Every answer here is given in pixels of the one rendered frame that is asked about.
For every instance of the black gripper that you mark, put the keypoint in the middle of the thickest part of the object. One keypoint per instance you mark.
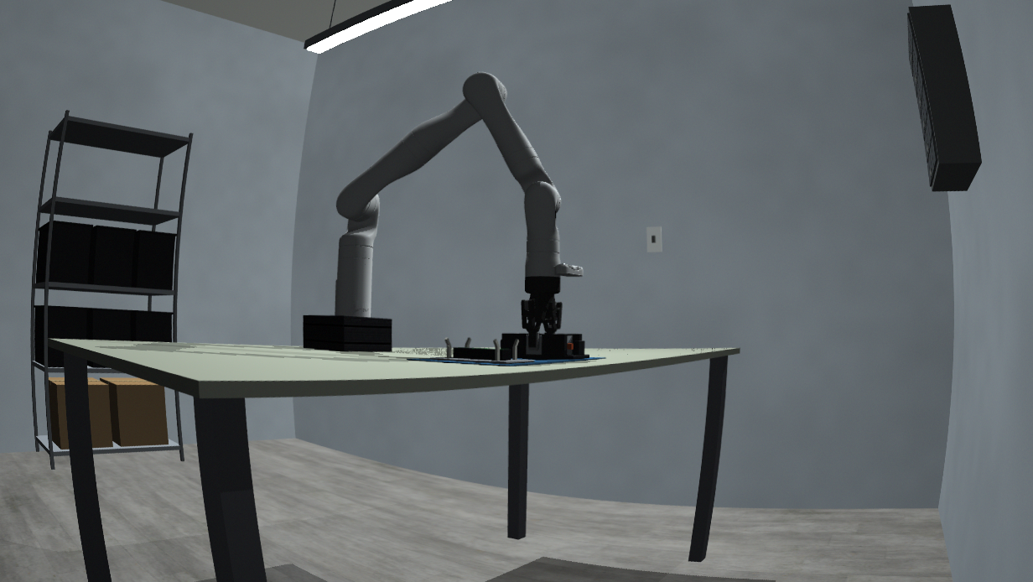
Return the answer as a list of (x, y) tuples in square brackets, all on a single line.
[(542, 290)]

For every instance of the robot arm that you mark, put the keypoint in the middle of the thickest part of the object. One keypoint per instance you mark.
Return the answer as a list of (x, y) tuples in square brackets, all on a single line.
[(359, 202)]

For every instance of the blue flat plate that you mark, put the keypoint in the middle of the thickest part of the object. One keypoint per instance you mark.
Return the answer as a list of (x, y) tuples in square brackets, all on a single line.
[(513, 347)]

